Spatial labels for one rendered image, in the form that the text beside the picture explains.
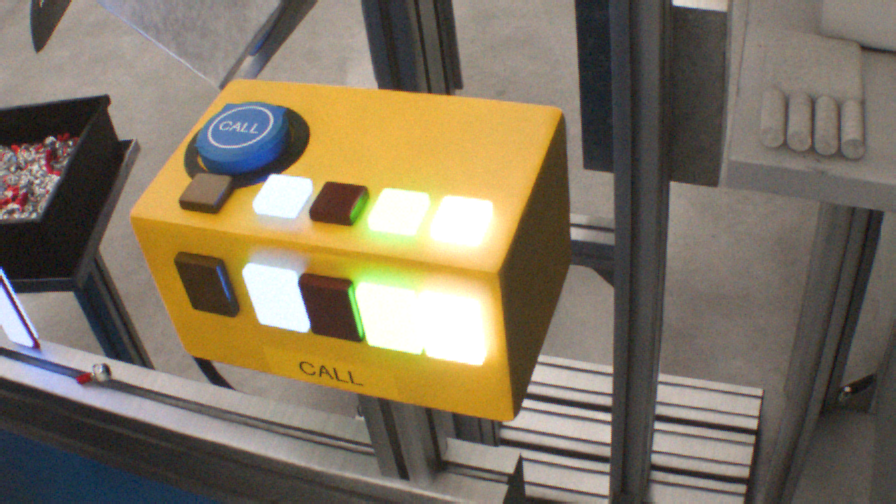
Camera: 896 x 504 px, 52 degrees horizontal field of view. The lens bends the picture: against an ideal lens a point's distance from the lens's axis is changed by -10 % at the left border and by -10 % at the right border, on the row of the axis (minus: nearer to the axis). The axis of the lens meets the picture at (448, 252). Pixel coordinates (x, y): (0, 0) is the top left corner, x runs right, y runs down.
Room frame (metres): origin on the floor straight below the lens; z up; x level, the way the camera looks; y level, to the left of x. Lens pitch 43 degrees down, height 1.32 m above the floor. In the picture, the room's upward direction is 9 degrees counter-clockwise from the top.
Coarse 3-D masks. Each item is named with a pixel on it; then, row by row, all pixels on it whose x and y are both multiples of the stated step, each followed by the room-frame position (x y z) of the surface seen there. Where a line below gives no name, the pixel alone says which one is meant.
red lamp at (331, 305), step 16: (304, 288) 0.27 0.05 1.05; (320, 288) 0.27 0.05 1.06; (336, 288) 0.27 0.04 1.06; (352, 288) 0.27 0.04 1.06; (304, 304) 0.27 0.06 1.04; (320, 304) 0.27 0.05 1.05; (336, 304) 0.27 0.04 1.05; (352, 304) 0.26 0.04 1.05; (320, 320) 0.27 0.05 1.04; (336, 320) 0.27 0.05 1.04; (352, 320) 0.26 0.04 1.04; (336, 336) 0.27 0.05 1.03; (352, 336) 0.26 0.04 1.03
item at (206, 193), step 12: (192, 180) 0.32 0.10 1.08; (204, 180) 0.32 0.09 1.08; (216, 180) 0.31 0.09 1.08; (228, 180) 0.31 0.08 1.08; (192, 192) 0.31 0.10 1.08; (204, 192) 0.31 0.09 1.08; (216, 192) 0.31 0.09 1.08; (228, 192) 0.31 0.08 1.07; (180, 204) 0.31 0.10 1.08; (192, 204) 0.30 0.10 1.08; (204, 204) 0.30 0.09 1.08; (216, 204) 0.30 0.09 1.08
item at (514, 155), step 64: (320, 128) 0.34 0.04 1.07; (384, 128) 0.34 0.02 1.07; (448, 128) 0.33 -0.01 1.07; (512, 128) 0.32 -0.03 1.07; (256, 192) 0.31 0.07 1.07; (448, 192) 0.29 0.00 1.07; (512, 192) 0.29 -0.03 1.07; (256, 256) 0.28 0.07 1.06; (320, 256) 0.27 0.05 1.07; (384, 256) 0.26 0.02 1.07; (448, 256) 0.26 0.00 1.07; (512, 256) 0.26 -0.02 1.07; (192, 320) 0.30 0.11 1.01; (256, 320) 0.29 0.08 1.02; (512, 320) 0.25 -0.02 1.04; (320, 384) 0.28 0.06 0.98; (384, 384) 0.27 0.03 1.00; (448, 384) 0.26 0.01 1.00; (512, 384) 0.25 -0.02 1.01
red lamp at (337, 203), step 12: (324, 192) 0.29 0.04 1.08; (336, 192) 0.29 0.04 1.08; (348, 192) 0.29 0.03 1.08; (360, 192) 0.29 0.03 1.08; (312, 204) 0.29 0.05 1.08; (324, 204) 0.29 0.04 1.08; (336, 204) 0.29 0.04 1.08; (348, 204) 0.29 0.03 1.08; (360, 204) 0.29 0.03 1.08; (312, 216) 0.29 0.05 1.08; (324, 216) 0.28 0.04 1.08; (336, 216) 0.28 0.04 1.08; (348, 216) 0.28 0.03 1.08
